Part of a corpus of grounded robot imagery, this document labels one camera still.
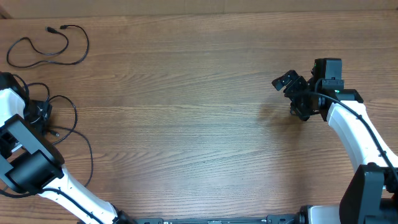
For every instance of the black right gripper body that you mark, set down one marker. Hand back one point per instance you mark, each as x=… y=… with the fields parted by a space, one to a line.
x=300 y=95

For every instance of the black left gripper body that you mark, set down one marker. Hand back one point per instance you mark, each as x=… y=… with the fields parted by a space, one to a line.
x=36 y=112

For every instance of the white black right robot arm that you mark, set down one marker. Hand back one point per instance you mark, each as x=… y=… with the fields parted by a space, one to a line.
x=371 y=196

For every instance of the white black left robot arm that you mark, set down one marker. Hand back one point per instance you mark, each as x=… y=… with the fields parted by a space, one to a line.
x=31 y=165

